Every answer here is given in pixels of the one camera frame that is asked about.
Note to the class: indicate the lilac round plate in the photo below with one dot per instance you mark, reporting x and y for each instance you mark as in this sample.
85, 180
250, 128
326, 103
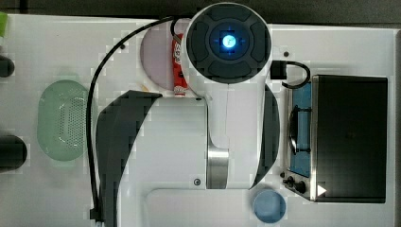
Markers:
156, 55

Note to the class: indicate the green perforated colander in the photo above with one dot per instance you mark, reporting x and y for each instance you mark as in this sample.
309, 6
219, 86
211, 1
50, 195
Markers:
61, 120

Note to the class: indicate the large black pot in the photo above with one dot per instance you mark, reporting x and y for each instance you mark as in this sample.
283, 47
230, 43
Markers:
13, 152

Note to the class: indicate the silver toaster oven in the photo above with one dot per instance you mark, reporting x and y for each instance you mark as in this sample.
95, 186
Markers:
337, 139

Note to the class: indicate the light blue cup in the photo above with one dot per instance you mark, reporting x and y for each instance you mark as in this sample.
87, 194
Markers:
269, 206

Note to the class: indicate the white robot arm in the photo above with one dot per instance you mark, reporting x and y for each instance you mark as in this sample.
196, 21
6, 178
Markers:
214, 139

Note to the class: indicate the plush peeled banana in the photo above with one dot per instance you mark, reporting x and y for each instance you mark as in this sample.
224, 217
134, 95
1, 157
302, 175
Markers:
144, 88

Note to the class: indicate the red plush ketchup bottle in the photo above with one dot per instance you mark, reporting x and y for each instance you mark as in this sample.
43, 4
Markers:
179, 82

